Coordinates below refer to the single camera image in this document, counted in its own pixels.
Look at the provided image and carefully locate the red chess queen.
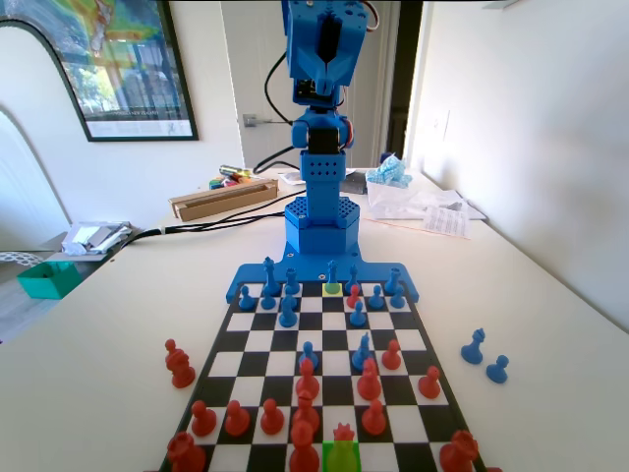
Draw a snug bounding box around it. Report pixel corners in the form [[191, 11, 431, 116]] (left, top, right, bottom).
[[325, 421, 359, 472]]

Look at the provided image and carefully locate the blue chess king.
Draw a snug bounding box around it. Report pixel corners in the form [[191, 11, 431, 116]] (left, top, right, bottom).
[[261, 256, 278, 297]]

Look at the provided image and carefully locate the blue chess knight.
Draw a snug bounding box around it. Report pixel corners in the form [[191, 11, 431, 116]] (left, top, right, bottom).
[[350, 331, 373, 374], [460, 326, 488, 367]]

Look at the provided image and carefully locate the red bishop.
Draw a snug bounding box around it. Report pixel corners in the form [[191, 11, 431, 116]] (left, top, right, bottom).
[[295, 357, 321, 407], [292, 389, 321, 434]]

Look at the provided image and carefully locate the red piece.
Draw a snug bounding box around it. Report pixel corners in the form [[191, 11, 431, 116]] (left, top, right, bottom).
[[288, 420, 321, 472]]

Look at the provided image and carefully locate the dark grey box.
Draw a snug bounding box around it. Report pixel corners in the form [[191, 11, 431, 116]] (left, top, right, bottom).
[[340, 170, 371, 196]]

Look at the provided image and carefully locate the blue patterned bag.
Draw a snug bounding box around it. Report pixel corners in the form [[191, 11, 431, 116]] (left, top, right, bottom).
[[366, 150, 415, 191]]

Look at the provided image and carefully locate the yellow green marker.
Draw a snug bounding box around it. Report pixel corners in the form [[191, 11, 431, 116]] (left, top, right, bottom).
[[218, 163, 254, 181]]

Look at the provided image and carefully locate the coloured marker set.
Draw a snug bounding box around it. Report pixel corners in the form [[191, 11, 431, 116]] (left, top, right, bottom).
[[207, 176, 250, 192]]

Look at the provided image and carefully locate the clear plastic bag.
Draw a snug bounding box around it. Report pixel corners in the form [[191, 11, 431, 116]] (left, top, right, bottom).
[[367, 181, 466, 221]]

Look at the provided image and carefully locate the long cardboard box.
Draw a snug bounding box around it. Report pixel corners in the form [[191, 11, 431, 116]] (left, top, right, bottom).
[[168, 177, 280, 222]]

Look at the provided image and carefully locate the thin orange strip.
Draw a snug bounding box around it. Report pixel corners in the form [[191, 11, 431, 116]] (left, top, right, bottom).
[[365, 218, 429, 232]]

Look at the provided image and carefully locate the black framed poster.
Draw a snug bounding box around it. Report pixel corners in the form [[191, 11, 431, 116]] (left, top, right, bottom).
[[0, 0, 200, 144]]

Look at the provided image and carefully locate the printed paper sheet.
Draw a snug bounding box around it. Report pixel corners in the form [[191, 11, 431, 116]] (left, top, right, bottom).
[[421, 204, 474, 242]]

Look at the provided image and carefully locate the black white chessboard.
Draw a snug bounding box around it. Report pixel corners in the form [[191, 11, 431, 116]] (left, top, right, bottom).
[[159, 279, 487, 472]]

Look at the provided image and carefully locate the white arched panel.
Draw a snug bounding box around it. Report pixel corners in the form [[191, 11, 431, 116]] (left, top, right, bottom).
[[0, 18, 92, 247]]

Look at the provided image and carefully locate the grey white paper pile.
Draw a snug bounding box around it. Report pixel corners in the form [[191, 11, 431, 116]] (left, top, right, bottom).
[[59, 219, 135, 257]]

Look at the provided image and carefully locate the teal green bin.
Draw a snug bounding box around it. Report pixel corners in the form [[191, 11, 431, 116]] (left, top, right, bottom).
[[16, 260, 83, 301]]

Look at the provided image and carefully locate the white perforated object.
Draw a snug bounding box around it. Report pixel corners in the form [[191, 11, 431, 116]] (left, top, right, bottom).
[[0, 249, 31, 269]]

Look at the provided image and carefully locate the blue wrist camera box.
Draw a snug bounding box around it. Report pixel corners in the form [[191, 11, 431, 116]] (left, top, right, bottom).
[[293, 77, 346, 108]]

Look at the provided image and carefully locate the black camera cable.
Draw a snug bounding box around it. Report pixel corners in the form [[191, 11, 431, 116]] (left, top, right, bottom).
[[253, 48, 302, 173]]

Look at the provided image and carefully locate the blue arm base plate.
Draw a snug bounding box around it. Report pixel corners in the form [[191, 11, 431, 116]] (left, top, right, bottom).
[[224, 240, 422, 304]]

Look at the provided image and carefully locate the black cable bundle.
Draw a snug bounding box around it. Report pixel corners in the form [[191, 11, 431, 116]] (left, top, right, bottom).
[[108, 194, 296, 253]]

